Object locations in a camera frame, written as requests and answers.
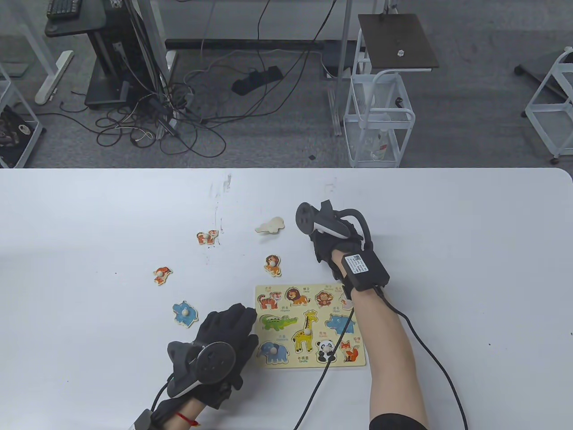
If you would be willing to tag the clear plastic bottle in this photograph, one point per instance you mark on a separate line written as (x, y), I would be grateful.
(380, 145)

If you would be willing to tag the pink rabbit puzzle piece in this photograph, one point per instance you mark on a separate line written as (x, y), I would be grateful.
(345, 304)

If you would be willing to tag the black desk crossbar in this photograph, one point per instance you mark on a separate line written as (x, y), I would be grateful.
(241, 44)

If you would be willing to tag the white desk foot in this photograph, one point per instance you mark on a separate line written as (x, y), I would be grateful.
(53, 78)

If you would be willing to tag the white metal rack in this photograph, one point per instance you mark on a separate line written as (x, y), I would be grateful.
(20, 98)

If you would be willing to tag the black computer tower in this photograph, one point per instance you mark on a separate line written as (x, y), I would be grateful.
(107, 67)

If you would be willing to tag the tiger puzzle piece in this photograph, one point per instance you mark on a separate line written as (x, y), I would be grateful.
(208, 238)

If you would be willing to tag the person's left hand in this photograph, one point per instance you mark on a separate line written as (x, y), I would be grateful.
(228, 324)

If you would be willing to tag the blue hippo puzzle piece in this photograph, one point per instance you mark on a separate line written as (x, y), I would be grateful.
(183, 312)

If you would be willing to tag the black desk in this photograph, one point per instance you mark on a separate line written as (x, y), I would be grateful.
(76, 24)

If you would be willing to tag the black bag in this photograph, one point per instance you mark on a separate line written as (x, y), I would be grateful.
(13, 143)

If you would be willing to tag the lion puzzle piece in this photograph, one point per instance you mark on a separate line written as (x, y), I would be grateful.
(272, 265)

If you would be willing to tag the white metal cart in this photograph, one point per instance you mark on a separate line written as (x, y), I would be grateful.
(544, 83)

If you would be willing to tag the black keyboard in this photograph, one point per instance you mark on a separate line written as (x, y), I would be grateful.
(62, 8)

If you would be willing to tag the person's left forearm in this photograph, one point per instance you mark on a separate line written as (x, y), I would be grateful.
(186, 419)

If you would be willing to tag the panda puzzle piece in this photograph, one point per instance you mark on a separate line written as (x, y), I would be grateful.
(324, 351)

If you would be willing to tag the person's right hand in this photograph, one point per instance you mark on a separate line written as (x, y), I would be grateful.
(329, 248)

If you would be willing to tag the yellow giraffe puzzle piece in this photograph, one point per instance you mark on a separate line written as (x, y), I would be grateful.
(304, 336)

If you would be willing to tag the brown board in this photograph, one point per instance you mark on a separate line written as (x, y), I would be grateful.
(394, 36)

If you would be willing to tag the orange fox puzzle piece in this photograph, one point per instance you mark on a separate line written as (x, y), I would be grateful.
(162, 275)

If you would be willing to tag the person's right forearm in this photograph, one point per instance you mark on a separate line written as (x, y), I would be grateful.
(385, 358)

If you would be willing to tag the white metal pole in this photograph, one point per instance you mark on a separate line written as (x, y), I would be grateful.
(344, 45)

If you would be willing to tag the black labelled wrist box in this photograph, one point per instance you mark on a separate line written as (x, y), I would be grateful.
(143, 421)
(365, 268)

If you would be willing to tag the wooden animal puzzle frame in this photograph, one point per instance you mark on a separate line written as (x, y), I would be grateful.
(329, 310)

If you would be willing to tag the crocodile wooden puzzle piece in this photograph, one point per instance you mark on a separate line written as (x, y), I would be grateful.
(270, 225)

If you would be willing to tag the white desk leg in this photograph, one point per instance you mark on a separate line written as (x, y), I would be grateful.
(152, 27)

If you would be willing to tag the black power strip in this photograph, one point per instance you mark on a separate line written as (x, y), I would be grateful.
(255, 80)

